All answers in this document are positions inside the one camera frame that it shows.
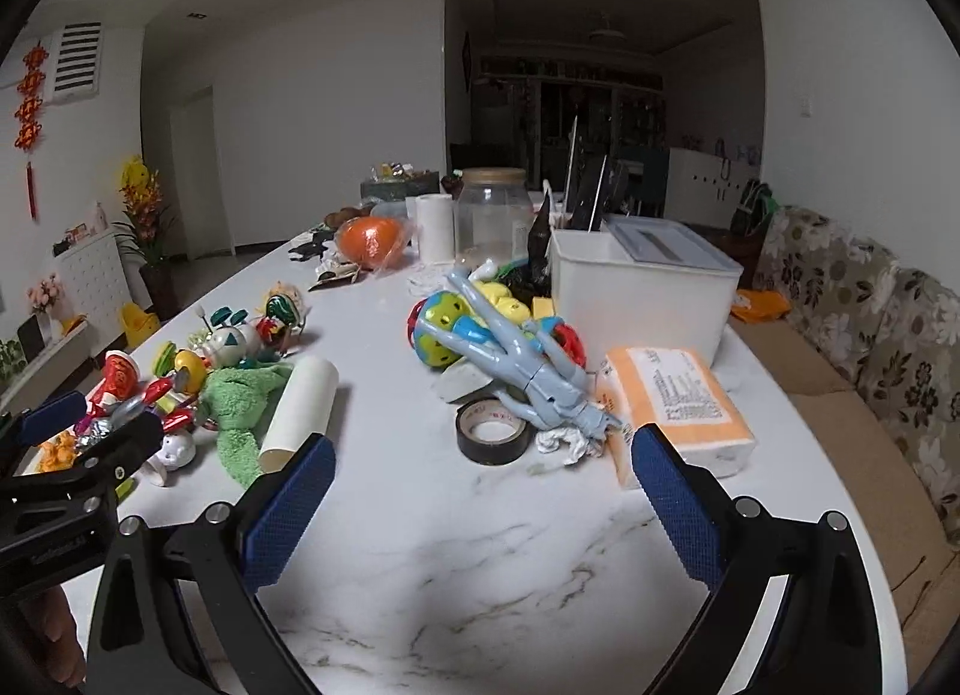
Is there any person's left hand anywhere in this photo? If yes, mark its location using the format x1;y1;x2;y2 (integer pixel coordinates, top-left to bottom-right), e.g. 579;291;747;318
21;586;86;687

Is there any yellow potty stool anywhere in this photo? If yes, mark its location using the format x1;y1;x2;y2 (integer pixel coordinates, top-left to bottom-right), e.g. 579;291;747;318
121;302;161;349

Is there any white cabinet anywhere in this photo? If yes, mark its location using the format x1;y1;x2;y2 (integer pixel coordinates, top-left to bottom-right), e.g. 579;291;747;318
53;230;130;356

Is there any green plush cloth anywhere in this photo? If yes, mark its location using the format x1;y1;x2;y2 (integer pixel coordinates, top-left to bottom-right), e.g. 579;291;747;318
197;362;293;489

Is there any white paper tube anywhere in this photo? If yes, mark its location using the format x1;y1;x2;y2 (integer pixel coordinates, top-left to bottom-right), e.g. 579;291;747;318
259;356;338;474

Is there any yellow flower plant pot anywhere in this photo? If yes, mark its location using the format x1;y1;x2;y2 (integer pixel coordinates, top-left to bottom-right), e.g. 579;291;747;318
116;154;181;321

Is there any tissue pack orange white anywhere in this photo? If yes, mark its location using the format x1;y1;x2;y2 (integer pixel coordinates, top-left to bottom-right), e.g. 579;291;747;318
596;347;755;491

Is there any floral sofa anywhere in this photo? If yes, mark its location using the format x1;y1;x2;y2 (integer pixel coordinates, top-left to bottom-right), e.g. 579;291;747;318
731;206;958;682

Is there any light blue robot figure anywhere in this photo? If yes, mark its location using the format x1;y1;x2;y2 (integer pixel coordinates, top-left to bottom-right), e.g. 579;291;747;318
423;268;623;443

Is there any red chinese knot decoration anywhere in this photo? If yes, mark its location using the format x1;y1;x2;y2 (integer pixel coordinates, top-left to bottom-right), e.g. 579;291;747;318
14;41;49;222

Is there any black tape roll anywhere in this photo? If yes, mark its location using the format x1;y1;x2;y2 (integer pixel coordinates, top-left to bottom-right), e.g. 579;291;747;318
455;398;530;466

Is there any orange fruit in bag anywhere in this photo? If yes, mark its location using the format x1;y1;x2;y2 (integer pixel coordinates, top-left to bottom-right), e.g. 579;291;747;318
335;216;410;271

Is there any white plastic storage box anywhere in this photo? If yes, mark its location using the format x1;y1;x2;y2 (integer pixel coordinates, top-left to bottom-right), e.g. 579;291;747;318
550;216;742;370

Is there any colourful rattle ball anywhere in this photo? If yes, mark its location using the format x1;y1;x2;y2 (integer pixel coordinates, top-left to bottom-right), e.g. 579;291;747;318
407;291;470;370

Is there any white paper towel roll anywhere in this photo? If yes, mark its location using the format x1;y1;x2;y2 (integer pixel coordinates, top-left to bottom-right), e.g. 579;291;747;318
415;193;455;264

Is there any glass jar with lid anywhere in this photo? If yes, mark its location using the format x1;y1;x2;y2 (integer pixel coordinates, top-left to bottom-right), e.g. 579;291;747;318
454;167;534;268

